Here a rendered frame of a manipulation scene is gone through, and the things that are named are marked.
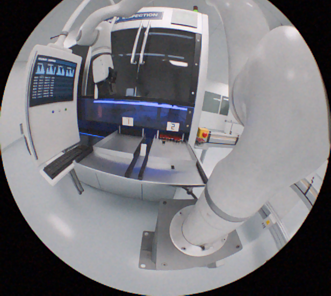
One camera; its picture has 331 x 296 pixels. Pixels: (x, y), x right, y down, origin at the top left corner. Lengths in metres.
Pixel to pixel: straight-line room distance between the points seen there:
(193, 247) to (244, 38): 0.46
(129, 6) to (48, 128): 0.78
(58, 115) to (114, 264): 1.31
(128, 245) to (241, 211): 1.12
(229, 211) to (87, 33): 0.53
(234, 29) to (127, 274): 1.41
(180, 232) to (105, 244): 1.00
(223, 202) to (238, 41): 0.25
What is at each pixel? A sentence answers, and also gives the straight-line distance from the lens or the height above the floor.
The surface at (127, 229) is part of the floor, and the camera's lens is 1.24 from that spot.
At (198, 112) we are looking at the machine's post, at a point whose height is 1.15.
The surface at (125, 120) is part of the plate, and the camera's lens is 0.75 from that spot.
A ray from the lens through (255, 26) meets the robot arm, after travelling 0.21.
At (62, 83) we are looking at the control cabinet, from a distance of 0.87.
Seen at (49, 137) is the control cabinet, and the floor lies 0.95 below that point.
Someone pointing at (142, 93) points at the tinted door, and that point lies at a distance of 0.71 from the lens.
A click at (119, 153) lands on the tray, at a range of 0.55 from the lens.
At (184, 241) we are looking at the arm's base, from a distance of 0.33.
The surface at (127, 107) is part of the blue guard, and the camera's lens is 0.73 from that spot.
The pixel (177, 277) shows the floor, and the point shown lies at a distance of 1.23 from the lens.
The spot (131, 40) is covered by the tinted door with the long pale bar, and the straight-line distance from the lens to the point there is 0.90.
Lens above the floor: 1.18
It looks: 16 degrees down
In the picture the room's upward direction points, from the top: 7 degrees clockwise
